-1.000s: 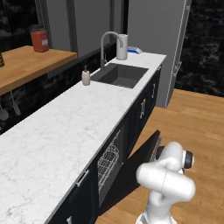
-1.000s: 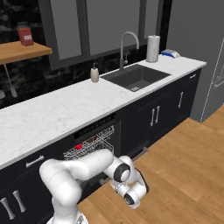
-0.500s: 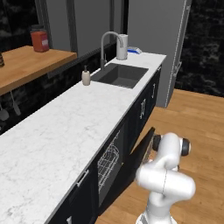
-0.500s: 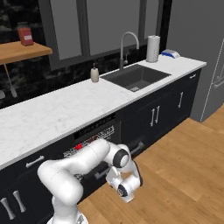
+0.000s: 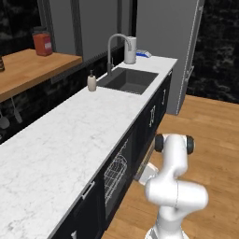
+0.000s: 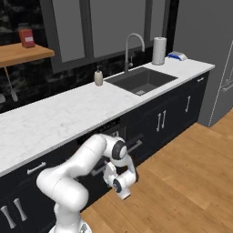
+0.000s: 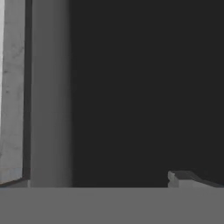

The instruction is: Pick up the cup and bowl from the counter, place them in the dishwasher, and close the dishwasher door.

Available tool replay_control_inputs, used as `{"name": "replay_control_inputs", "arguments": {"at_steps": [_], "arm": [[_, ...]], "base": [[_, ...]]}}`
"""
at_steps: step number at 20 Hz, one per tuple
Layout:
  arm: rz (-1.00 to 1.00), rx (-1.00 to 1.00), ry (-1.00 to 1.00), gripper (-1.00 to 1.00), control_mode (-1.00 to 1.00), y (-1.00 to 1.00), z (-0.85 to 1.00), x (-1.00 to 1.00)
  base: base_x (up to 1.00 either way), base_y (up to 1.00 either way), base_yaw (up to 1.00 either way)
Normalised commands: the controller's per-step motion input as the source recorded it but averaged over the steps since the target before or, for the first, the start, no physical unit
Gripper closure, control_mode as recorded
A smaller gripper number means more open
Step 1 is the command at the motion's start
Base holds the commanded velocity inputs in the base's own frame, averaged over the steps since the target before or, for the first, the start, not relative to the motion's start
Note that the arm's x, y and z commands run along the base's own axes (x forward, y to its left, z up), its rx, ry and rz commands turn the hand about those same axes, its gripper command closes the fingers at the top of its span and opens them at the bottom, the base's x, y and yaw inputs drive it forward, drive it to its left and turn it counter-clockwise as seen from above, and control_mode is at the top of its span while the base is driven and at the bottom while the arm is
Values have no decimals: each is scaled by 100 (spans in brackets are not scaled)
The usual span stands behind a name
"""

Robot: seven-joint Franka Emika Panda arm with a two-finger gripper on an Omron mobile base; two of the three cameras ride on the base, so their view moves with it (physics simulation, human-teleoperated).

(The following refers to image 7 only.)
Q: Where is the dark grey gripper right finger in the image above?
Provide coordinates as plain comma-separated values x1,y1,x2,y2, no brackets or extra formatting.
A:
167,170,224,188

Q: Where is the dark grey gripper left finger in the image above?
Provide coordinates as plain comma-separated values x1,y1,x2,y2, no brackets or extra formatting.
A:
0,178,32,188

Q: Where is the dark grey dishwasher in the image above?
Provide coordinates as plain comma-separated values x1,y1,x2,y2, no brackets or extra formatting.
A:
24,0,224,188

